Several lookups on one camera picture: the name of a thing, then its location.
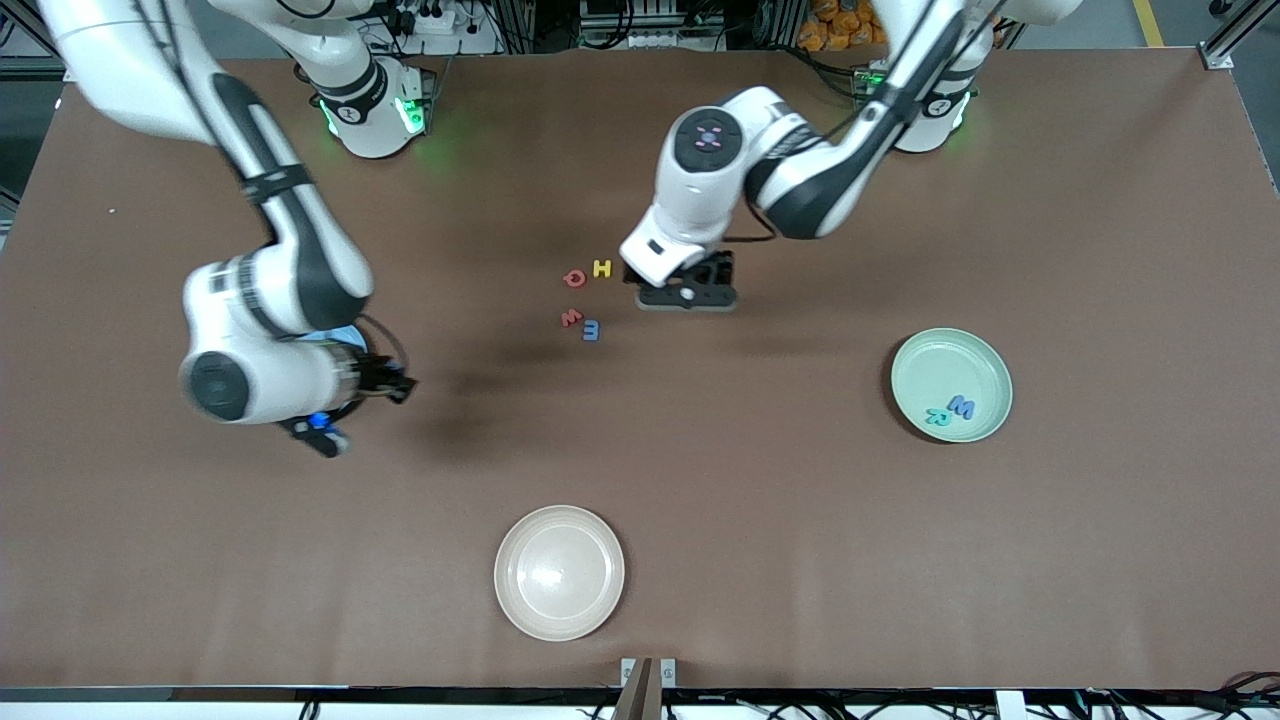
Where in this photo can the black table edge rail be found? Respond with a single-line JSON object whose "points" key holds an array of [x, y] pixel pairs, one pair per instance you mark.
{"points": [[200, 693]]}

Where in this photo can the blue letter W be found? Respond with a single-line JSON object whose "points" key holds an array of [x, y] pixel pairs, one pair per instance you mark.
{"points": [[961, 406]]}

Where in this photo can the teal letter R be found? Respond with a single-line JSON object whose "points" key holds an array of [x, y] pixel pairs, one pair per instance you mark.
{"points": [[938, 417]]}

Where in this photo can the white power strip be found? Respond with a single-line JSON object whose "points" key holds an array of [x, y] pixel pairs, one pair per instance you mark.
{"points": [[425, 18]]}

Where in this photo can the orange bagged items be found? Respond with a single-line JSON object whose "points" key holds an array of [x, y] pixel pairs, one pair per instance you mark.
{"points": [[840, 25]]}

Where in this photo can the green plate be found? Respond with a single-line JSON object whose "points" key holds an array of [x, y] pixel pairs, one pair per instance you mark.
{"points": [[930, 370]]}

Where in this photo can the blue plate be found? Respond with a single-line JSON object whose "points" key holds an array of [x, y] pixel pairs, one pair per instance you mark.
{"points": [[345, 336]]}

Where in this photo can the brown table cover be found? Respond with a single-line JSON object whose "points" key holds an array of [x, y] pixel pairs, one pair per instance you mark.
{"points": [[800, 560]]}

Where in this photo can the red letter w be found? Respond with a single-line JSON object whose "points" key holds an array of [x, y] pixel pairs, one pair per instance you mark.
{"points": [[571, 318]]}

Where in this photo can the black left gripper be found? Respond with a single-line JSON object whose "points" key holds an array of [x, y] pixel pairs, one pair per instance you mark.
{"points": [[712, 269]]}

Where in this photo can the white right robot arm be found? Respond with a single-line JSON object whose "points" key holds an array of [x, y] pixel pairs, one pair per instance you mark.
{"points": [[280, 290]]}

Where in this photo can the red letter Q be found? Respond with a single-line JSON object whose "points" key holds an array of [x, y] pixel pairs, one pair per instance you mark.
{"points": [[574, 277]]}

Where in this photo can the grey metal bracket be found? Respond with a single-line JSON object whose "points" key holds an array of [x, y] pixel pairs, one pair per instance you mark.
{"points": [[648, 685]]}

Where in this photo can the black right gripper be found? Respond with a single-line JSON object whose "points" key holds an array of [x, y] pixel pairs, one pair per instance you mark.
{"points": [[377, 378]]}

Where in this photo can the aluminium frame post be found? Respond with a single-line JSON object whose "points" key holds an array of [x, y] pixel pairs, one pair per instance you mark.
{"points": [[1240, 30]]}

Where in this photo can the beige plate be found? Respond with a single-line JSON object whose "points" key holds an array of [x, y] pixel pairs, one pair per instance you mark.
{"points": [[559, 573]]}

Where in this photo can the black control box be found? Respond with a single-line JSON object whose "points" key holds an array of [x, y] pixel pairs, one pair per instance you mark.
{"points": [[650, 20]]}

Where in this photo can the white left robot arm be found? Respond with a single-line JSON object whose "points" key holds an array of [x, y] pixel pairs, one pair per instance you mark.
{"points": [[810, 190]]}

